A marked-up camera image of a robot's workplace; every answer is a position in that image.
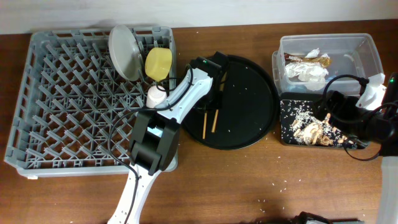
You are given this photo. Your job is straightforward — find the wooden chopstick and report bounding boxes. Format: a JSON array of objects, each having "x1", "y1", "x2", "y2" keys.
[
  {"x1": 211, "y1": 73, "x2": 227, "y2": 133},
  {"x1": 202, "y1": 111, "x2": 208, "y2": 140}
]

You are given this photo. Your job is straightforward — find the food scraps with rice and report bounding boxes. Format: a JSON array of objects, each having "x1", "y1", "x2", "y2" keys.
[{"x1": 281, "y1": 101, "x2": 358, "y2": 149}]

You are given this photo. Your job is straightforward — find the white napkin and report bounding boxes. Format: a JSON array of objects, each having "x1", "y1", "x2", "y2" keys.
[{"x1": 285, "y1": 48, "x2": 330, "y2": 91}]

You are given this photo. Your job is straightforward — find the gold snack wrapper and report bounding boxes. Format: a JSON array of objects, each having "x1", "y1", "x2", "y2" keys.
[{"x1": 284, "y1": 53, "x2": 332, "y2": 68}]

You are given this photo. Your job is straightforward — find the pink cup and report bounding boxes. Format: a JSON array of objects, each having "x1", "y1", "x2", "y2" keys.
[{"x1": 146, "y1": 86, "x2": 167, "y2": 108}]

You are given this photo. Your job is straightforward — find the yellow bowl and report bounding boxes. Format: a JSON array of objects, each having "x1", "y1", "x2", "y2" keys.
[{"x1": 145, "y1": 47, "x2": 172, "y2": 82}]

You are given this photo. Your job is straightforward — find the grey plate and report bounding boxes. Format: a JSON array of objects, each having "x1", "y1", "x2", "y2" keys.
[{"x1": 108, "y1": 25, "x2": 142, "y2": 81}]

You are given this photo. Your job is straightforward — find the blue cup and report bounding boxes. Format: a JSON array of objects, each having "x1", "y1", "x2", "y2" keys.
[{"x1": 147, "y1": 126, "x2": 163, "y2": 138}]

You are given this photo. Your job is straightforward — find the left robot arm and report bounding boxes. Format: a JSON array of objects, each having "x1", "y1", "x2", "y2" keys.
[{"x1": 109, "y1": 52, "x2": 229, "y2": 223}]

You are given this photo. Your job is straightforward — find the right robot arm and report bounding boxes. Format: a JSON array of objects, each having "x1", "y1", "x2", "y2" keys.
[{"x1": 315, "y1": 72, "x2": 397, "y2": 223}]

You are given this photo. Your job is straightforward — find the round black tray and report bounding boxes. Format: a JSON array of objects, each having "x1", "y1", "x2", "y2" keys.
[{"x1": 182, "y1": 55, "x2": 280, "y2": 150}]

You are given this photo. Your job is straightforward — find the black rectangular tray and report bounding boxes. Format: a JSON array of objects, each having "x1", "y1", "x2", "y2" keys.
[{"x1": 279, "y1": 91, "x2": 371, "y2": 151}]

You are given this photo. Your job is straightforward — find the clear plastic bin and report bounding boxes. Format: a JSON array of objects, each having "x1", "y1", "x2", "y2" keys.
[{"x1": 272, "y1": 33, "x2": 383, "y2": 95}]

